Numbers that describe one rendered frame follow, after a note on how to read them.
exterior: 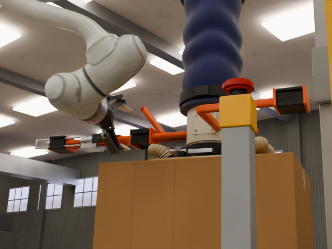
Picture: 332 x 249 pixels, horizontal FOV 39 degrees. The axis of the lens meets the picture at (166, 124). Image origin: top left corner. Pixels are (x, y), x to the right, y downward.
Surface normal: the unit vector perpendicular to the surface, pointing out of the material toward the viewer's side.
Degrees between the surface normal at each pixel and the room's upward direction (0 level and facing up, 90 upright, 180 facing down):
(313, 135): 90
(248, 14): 180
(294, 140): 90
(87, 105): 143
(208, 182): 90
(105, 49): 94
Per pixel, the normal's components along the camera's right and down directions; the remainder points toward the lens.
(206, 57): -0.34, -0.51
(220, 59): 0.14, -0.54
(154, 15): -0.04, 0.96
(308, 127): -0.66, -0.24
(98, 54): -0.32, -0.14
